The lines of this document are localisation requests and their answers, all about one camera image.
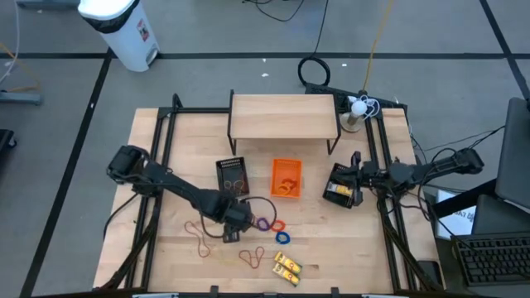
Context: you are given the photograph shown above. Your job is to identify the white trash can black liner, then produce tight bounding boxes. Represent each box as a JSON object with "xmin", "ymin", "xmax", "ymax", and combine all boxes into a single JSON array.
[{"xmin": 77, "ymin": 0, "xmax": 161, "ymax": 74}]

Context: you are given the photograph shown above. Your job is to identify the orange plastic mesh basket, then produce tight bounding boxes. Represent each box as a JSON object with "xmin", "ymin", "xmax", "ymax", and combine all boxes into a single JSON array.
[{"xmin": 269, "ymin": 157, "xmax": 303, "ymax": 199}]

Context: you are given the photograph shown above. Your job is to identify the grey metal floor base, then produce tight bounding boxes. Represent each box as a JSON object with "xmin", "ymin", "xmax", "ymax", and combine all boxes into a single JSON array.
[
  {"xmin": 16, "ymin": 0, "xmax": 80, "ymax": 10},
  {"xmin": 0, "ymin": 90, "xmax": 45, "ymax": 107}
]

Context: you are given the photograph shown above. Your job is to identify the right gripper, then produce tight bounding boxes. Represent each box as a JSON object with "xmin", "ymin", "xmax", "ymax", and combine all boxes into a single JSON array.
[{"xmin": 335, "ymin": 151, "xmax": 392, "ymax": 188}]

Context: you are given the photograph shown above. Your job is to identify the grey computer monitor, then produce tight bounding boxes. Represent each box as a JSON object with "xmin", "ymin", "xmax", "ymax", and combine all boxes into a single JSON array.
[{"xmin": 494, "ymin": 97, "xmax": 530, "ymax": 210}]

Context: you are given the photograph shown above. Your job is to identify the dark desk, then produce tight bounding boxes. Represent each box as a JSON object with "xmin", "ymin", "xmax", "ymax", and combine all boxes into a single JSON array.
[{"xmin": 430, "ymin": 177, "xmax": 530, "ymax": 298}]

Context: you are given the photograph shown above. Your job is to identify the yellow floor cable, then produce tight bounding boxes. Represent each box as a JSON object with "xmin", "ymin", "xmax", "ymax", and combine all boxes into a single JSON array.
[{"xmin": 0, "ymin": 41, "xmax": 41, "ymax": 93}]

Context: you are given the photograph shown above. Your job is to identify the white printed paper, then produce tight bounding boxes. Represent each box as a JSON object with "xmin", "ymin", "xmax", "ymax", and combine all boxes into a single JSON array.
[{"xmin": 435, "ymin": 189, "xmax": 477, "ymax": 241}]

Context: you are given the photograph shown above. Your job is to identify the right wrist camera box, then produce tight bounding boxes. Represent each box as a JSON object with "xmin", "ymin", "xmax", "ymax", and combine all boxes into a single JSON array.
[{"xmin": 351, "ymin": 184, "xmax": 365, "ymax": 207}]

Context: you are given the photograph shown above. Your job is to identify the yellow rubber band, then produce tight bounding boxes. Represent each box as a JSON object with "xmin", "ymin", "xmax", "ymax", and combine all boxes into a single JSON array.
[
  {"xmin": 210, "ymin": 252, "xmax": 245, "ymax": 268},
  {"xmin": 223, "ymin": 180, "xmax": 246, "ymax": 196}
]

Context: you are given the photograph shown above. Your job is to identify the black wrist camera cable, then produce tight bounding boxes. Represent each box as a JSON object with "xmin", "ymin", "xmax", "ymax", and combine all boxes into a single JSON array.
[{"xmin": 200, "ymin": 196, "xmax": 277, "ymax": 240}]

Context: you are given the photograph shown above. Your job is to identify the black plastic mesh basket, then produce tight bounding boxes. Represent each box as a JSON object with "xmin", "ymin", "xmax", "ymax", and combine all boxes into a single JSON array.
[
  {"xmin": 322, "ymin": 163, "xmax": 365, "ymax": 209},
  {"xmin": 214, "ymin": 156, "xmax": 251, "ymax": 199}
]

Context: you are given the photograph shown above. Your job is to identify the black coiled hanging cable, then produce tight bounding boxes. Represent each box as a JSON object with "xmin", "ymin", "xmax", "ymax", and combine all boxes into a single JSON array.
[{"xmin": 296, "ymin": 0, "xmax": 332, "ymax": 88}]

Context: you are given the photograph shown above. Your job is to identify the black metal rig frame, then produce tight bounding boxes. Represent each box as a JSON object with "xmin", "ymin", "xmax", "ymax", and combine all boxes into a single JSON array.
[{"xmin": 93, "ymin": 93, "xmax": 446, "ymax": 293}]

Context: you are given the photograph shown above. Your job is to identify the yellow snack packets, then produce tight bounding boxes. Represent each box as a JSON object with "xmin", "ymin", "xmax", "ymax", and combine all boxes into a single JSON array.
[{"xmin": 275, "ymin": 251, "xmax": 303, "ymax": 275}]

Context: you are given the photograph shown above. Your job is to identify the white cable bundle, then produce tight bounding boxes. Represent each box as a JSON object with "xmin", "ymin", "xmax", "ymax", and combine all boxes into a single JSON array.
[{"xmin": 347, "ymin": 94, "xmax": 382, "ymax": 122}]

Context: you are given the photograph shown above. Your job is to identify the yellow hanging cable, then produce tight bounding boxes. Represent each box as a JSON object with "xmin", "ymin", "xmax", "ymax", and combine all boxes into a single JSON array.
[{"xmin": 363, "ymin": 0, "xmax": 394, "ymax": 93}]

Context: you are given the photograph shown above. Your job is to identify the white bulb lamp wooden base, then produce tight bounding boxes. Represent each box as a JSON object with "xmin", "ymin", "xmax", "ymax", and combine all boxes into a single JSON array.
[{"xmin": 340, "ymin": 99, "xmax": 369, "ymax": 133}]

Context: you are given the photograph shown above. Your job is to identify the black smartphone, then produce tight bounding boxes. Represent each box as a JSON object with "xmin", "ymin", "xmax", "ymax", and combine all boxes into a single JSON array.
[{"xmin": 417, "ymin": 259, "xmax": 443, "ymax": 289}]

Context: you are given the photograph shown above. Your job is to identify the long brown rubber band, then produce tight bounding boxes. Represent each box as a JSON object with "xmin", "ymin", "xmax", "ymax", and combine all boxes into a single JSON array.
[{"xmin": 184, "ymin": 220, "xmax": 212, "ymax": 258}]

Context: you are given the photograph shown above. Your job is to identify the black power strip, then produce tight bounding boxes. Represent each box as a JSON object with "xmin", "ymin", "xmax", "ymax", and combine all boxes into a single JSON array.
[{"xmin": 305, "ymin": 82, "xmax": 409, "ymax": 113}]

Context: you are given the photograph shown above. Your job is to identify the yellow crayon box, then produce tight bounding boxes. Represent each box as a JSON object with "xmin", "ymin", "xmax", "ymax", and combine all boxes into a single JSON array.
[{"xmin": 325, "ymin": 184, "xmax": 353, "ymax": 196}]

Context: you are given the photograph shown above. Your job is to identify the black cable bundle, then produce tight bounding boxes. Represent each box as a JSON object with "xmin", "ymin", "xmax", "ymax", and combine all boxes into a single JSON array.
[{"xmin": 409, "ymin": 125, "xmax": 507, "ymax": 179}]

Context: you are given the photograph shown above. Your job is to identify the wooden riser shelf black legs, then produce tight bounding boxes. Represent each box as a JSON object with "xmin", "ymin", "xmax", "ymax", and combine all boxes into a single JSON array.
[{"xmin": 226, "ymin": 89, "xmax": 343, "ymax": 157}]

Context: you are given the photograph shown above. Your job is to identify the white floor cable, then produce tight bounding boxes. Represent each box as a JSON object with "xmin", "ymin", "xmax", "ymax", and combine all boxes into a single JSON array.
[{"xmin": 0, "ymin": 0, "xmax": 22, "ymax": 84}]

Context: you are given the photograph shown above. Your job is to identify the yellow plastic snack bag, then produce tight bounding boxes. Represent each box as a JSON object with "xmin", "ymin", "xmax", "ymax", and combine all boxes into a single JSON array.
[{"xmin": 272, "ymin": 262, "xmax": 301, "ymax": 287}]

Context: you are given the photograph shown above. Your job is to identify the black computer keyboard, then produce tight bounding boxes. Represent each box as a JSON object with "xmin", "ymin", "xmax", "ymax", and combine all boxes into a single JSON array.
[{"xmin": 450, "ymin": 231, "xmax": 530, "ymax": 289}]

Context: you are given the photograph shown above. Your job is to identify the red rubber band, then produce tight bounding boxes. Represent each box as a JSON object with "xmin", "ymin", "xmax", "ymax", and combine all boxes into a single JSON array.
[{"xmin": 238, "ymin": 246, "xmax": 266, "ymax": 270}]

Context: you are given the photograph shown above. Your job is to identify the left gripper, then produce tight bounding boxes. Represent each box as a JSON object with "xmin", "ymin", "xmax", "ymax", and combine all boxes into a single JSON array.
[{"xmin": 214, "ymin": 197, "xmax": 260, "ymax": 234}]

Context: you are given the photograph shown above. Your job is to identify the black floor cable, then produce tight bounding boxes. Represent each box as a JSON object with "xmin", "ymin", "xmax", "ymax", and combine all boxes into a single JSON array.
[{"xmin": 242, "ymin": 0, "xmax": 306, "ymax": 24}]

